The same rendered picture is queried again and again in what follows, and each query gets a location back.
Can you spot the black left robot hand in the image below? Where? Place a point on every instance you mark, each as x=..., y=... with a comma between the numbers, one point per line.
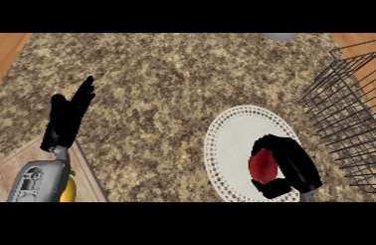
x=66, y=118

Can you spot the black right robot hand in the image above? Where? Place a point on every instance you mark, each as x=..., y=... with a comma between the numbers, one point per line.
x=295, y=159

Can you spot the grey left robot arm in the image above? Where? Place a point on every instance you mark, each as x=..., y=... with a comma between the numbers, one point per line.
x=41, y=181

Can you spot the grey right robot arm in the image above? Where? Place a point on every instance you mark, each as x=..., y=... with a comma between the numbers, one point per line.
x=306, y=196

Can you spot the white round placemat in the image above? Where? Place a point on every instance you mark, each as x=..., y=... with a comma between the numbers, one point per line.
x=231, y=149

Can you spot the yellow fruit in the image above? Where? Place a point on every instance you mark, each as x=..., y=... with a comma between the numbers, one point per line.
x=68, y=189

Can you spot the pale grey round object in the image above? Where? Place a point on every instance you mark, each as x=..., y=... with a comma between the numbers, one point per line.
x=278, y=36

